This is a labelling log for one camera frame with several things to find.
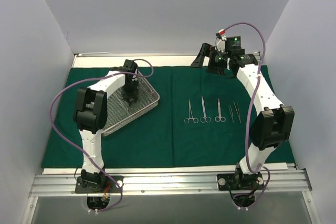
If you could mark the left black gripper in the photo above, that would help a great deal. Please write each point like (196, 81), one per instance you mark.
(129, 96)

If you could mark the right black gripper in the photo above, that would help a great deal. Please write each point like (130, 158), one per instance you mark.
(206, 53)

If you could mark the wire mesh instrument tray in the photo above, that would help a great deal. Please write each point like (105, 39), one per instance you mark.
(121, 113)

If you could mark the steel tweezers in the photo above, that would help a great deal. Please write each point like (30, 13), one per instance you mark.
(231, 112)
(237, 110)

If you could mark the steel needle holder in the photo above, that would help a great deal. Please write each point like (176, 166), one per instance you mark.
(204, 118)

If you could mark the green surgical drape cloth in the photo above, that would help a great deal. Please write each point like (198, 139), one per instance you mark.
(160, 138)

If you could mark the steel surgical scissors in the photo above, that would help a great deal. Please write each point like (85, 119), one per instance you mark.
(219, 117)

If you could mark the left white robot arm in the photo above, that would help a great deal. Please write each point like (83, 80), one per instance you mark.
(91, 114)

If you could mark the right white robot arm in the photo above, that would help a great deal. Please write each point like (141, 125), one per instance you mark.
(274, 120)

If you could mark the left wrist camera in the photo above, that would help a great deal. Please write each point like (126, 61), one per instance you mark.
(130, 66)

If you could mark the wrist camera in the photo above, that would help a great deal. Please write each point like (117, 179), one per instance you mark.
(233, 43)
(130, 66)

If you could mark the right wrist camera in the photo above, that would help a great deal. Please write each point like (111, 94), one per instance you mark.
(233, 43)

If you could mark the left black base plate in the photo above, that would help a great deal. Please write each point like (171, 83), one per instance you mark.
(98, 184)

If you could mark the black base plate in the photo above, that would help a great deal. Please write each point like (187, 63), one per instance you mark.
(98, 184)
(233, 182)

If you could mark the front aluminium rail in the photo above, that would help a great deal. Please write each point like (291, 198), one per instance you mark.
(63, 185)

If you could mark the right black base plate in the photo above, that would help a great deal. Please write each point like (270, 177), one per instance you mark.
(233, 182)

